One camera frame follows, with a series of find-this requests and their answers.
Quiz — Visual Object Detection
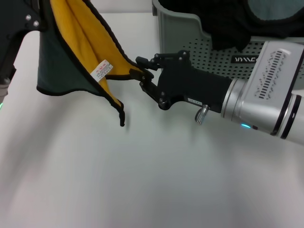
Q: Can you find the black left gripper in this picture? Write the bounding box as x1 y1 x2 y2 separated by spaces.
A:
0 0 52 79

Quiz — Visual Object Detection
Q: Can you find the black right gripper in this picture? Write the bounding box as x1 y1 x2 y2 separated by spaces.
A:
129 51 232 112

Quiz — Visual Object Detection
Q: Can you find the yellow towel with black trim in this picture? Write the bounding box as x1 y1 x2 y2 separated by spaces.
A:
36 0 143 128

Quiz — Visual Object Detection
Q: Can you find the grey perforated storage box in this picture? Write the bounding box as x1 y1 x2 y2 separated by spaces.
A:
152 0 304 80

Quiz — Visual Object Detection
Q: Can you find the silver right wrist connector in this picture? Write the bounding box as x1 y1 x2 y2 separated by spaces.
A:
195 104 209 124

